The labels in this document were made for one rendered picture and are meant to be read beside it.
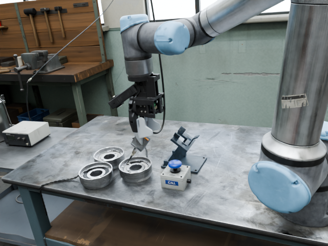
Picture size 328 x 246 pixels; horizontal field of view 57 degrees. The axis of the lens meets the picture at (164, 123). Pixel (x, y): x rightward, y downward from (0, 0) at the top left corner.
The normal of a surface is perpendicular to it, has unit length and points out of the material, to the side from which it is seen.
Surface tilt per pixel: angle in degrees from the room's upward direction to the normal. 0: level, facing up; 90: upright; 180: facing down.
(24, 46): 90
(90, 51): 90
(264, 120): 90
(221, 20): 110
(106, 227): 0
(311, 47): 92
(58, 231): 0
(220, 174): 0
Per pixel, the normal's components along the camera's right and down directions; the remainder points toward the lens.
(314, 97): -0.02, 0.44
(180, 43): 0.72, 0.20
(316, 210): -0.15, 0.09
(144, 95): -0.42, 0.38
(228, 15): -0.52, 0.63
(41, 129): 0.94, 0.04
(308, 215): -0.36, 0.09
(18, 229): -0.08, -0.92
